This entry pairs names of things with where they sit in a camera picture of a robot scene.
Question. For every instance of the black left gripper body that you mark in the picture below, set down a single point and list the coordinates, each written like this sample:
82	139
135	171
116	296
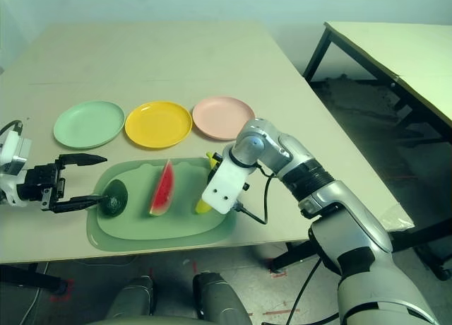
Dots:
39	183

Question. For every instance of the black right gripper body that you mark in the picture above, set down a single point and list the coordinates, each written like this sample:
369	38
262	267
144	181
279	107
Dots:
217	161

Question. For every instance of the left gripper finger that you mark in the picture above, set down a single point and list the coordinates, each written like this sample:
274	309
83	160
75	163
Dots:
84	159
77	202

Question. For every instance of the dark green avocado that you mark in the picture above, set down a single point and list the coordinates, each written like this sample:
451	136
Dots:
114	198

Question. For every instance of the yellow banana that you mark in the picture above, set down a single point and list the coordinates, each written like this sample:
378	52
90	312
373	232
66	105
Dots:
203	207

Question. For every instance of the red watermelon slice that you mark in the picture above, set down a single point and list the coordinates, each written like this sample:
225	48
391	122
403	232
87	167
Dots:
163	192

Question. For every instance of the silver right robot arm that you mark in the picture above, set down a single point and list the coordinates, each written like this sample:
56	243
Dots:
353	212

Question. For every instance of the green plastic plate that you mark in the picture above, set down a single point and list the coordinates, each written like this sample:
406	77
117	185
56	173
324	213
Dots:
88	123

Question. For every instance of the pink plastic plate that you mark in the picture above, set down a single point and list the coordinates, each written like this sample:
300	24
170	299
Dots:
219	116

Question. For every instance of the yellow plastic plate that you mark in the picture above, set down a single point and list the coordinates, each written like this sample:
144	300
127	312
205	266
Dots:
159	125

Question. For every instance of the green cutting board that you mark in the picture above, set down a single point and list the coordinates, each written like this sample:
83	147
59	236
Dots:
159	229

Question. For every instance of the black table base bar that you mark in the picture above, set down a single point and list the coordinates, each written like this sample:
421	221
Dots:
31	275

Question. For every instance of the grey robot left leg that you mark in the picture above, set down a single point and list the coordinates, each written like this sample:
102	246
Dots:
132	296

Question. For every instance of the grey robot leg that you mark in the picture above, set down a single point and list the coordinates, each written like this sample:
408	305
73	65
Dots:
132	296
222	300

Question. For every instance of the grey robot torso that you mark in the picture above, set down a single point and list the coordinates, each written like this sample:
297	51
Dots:
141	321

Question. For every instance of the grey robot right leg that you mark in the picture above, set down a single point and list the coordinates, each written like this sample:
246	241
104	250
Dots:
222	300

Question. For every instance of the clear plastic bag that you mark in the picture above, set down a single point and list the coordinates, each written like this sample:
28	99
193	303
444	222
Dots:
397	222

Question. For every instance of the side table with black legs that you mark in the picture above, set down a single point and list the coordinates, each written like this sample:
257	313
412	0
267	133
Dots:
388	42

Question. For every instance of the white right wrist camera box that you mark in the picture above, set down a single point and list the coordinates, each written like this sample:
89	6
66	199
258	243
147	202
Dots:
226	187

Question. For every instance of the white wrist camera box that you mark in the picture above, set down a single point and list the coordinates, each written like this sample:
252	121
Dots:
226	187
12	152

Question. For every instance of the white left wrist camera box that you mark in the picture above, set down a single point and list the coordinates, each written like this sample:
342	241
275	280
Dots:
12	152

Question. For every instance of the black table base frame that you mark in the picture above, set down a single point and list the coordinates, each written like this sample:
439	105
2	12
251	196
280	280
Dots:
289	259

